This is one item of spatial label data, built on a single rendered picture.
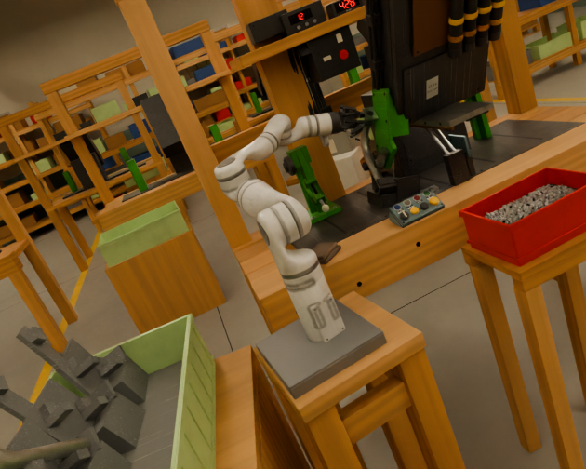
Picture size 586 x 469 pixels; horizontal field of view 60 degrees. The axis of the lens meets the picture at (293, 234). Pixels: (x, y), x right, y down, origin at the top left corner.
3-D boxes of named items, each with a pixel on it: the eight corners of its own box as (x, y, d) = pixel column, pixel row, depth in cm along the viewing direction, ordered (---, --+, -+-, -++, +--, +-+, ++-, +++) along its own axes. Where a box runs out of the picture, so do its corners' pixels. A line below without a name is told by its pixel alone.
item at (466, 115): (495, 111, 157) (493, 101, 156) (451, 131, 155) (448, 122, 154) (430, 110, 193) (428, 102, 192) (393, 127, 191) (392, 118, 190)
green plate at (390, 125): (412, 150, 172) (409, 85, 166) (389, 154, 170) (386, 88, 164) (396, 147, 183) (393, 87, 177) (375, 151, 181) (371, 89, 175)
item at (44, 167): (137, 194, 1047) (84, 90, 975) (-6, 257, 1002) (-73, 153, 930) (137, 191, 1098) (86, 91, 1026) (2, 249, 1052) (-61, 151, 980)
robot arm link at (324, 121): (321, 128, 182) (304, 130, 180) (326, 106, 172) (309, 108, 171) (328, 148, 178) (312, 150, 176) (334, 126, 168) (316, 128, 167)
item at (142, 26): (538, 106, 224) (486, -138, 193) (232, 249, 202) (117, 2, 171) (524, 106, 232) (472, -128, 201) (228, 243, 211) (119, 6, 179)
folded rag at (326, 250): (322, 249, 161) (318, 241, 161) (342, 247, 156) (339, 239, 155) (305, 266, 154) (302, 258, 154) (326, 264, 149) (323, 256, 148)
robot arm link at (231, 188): (223, 197, 154) (248, 221, 131) (210, 170, 149) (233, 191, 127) (250, 183, 155) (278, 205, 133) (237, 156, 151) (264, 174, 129)
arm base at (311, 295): (351, 325, 118) (326, 262, 112) (320, 346, 115) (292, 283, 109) (329, 314, 126) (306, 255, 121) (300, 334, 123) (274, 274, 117)
